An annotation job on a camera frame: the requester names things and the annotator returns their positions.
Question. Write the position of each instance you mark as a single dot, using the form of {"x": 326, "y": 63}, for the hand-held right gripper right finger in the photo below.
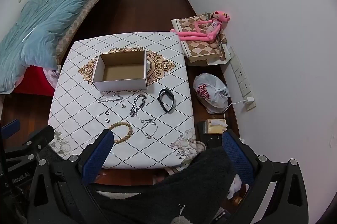
{"x": 237, "y": 158}

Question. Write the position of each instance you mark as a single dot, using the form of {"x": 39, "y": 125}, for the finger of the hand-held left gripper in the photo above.
{"x": 39, "y": 138}
{"x": 11, "y": 127}

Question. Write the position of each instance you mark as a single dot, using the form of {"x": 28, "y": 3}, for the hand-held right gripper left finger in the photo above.
{"x": 98, "y": 158}

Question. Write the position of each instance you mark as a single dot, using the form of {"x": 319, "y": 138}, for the white cardboard box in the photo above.
{"x": 118, "y": 85}

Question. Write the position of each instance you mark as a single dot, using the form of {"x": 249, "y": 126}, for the black fitness band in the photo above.
{"x": 168, "y": 93}

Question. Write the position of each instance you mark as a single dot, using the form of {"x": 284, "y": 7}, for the black bag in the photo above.
{"x": 210, "y": 141}

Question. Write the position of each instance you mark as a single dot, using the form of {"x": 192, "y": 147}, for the yellow tissue box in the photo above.
{"x": 214, "y": 127}

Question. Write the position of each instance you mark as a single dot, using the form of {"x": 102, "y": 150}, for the red cloth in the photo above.
{"x": 34, "y": 81}

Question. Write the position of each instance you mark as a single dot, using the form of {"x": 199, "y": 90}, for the white charger plug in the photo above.
{"x": 249, "y": 100}

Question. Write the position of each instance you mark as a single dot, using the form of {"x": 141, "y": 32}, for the white plastic bag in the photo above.
{"x": 210, "y": 92}

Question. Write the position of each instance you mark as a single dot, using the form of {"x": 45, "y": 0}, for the diamond-patterned tablecloth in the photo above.
{"x": 171, "y": 68}

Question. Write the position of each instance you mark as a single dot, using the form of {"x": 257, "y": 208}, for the light blue blanket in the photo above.
{"x": 47, "y": 18}

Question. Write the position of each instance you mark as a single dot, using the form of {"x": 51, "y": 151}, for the brown checkered cushion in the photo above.
{"x": 196, "y": 50}

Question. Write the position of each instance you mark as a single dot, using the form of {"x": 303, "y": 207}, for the wooden bed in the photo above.
{"x": 75, "y": 26}

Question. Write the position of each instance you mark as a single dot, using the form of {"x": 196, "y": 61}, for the pink plush toy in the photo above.
{"x": 210, "y": 29}

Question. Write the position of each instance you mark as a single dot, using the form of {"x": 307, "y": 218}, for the white wall power strip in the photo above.
{"x": 241, "y": 73}

